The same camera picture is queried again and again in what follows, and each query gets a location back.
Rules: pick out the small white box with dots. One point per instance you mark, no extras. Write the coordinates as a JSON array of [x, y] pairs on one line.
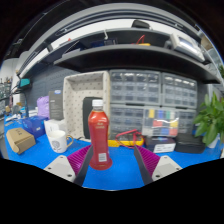
[[52, 125]]

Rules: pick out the red drink bottle white cap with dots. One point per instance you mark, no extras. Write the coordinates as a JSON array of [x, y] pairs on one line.
[[98, 133]]

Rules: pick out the clear organiser with coloured parts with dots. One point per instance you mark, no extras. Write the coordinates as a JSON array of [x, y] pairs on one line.
[[161, 123]]

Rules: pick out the white shelf unit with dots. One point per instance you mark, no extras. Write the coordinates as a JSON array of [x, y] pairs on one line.
[[213, 53]]

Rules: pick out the purple plastic bag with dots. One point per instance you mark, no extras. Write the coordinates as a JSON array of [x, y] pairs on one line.
[[43, 106]]

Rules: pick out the brown cardboard box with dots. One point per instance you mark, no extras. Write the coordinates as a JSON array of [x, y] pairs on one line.
[[20, 140]]

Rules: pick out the green potted plant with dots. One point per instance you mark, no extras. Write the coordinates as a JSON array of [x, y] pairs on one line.
[[211, 120]]

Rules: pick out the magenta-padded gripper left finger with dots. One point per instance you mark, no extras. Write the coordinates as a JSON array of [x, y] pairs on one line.
[[60, 166]]

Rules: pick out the blue box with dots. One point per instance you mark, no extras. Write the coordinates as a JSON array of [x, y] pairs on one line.
[[33, 126]]

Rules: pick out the grey oscilloscope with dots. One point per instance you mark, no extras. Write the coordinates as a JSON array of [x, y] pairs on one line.
[[188, 46]]

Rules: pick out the grey small-parts drawer cabinet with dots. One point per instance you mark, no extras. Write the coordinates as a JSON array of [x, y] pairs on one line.
[[179, 90], [126, 118], [188, 120], [135, 88]]

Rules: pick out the plain black box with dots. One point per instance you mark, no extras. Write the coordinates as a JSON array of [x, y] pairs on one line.
[[190, 144]]

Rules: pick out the dark grey upright box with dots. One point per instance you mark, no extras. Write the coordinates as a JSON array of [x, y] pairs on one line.
[[56, 106]]

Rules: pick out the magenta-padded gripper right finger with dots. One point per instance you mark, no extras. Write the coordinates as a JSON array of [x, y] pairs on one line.
[[165, 166]]

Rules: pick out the white dotted fabric basket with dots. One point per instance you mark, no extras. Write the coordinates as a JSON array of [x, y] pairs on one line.
[[74, 103]]

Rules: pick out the black box with white label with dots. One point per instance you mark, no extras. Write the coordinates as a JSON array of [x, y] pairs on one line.
[[160, 145]]

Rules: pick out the yellow tool with red leads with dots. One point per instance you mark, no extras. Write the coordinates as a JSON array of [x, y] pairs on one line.
[[143, 43]]

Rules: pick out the teal lamp head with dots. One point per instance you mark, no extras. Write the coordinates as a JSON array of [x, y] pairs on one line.
[[24, 82]]

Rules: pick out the yellow multimeter with red leads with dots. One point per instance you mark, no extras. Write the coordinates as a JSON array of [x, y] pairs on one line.
[[126, 142]]

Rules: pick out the black rectangular device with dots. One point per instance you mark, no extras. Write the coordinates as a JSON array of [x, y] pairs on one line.
[[86, 116]]

